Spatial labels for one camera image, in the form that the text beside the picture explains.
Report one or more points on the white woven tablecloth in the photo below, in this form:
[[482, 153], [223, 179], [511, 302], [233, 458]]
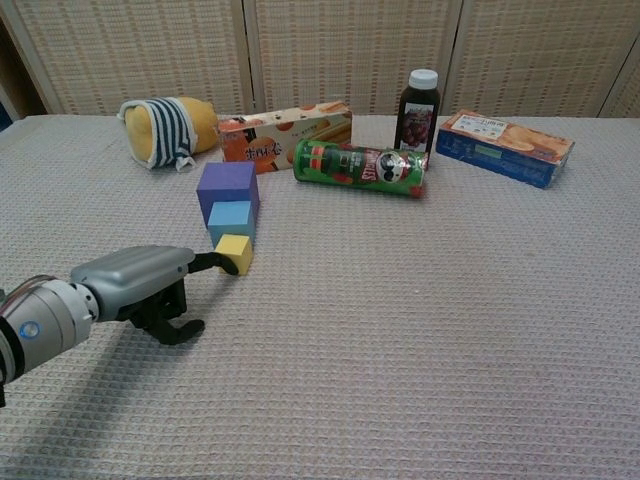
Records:
[[400, 325]]

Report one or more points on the yellow plush toy striped cloth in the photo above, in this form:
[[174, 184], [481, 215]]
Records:
[[142, 131]]

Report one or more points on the yellow foam cube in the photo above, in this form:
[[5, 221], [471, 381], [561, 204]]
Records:
[[237, 250]]

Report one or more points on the woven bamboo folding screen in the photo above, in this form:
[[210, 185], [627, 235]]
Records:
[[350, 50]]

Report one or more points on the orange biscuit box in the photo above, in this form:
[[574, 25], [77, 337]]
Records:
[[280, 135]]

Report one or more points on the dark juice bottle white cap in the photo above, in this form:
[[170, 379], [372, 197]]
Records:
[[417, 115]]

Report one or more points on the blue foam cube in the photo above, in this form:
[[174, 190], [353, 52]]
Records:
[[230, 217]]

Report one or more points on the purple foam cube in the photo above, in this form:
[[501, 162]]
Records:
[[225, 180]]

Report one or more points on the green Pringles can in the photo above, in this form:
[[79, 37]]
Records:
[[350, 167]]

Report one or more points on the blue cracker box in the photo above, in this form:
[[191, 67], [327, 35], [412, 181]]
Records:
[[500, 150]]

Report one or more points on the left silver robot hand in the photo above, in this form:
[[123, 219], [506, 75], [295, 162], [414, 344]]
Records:
[[135, 280]]

